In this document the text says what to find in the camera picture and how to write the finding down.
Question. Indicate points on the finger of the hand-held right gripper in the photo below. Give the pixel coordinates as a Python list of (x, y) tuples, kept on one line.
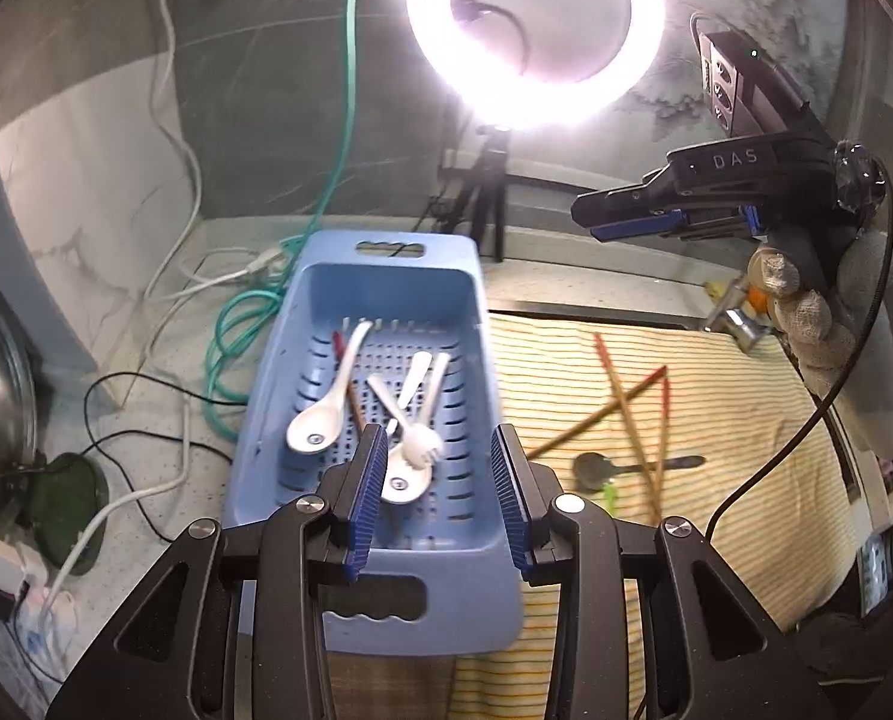
[(641, 226), (619, 202)]

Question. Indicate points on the white power adapter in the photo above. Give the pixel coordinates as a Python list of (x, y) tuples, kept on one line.
[(0, 562)]

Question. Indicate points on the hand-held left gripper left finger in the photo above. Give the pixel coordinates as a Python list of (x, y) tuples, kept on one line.
[(364, 495)]

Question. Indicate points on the dark green round mat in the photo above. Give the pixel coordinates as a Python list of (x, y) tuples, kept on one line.
[(64, 510)]

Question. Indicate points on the green plastic spoon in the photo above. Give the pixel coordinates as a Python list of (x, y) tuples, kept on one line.
[(609, 501)]

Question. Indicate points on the dark cloth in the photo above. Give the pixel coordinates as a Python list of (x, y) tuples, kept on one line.
[(844, 645)]

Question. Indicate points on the white power strip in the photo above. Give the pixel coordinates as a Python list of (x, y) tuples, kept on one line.
[(53, 615)]

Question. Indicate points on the blue patterned dishes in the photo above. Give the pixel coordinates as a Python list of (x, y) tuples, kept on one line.
[(874, 570)]

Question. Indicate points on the white plastic spork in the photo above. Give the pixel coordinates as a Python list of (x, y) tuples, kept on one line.
[(416, 451)]

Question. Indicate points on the striped yellow cloth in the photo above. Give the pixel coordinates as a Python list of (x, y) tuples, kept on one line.
[(739, 420)]

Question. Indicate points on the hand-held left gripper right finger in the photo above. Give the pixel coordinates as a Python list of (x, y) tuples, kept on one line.
[(510, 502)]

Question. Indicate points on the person's right hand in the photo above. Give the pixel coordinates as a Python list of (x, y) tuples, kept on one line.
[(821, 330)]

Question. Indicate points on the blue plastic basket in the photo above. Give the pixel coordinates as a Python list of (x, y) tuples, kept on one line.
[(439, 540)]

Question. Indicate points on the chrome faucet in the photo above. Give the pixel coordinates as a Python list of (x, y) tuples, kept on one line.
[(743, 326)]

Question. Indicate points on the metal spoon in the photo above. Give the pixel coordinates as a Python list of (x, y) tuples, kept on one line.
[(595, 471)]

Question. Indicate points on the white ceramic spoon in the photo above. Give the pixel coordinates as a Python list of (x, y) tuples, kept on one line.
[(311, 431), (405, 487)]

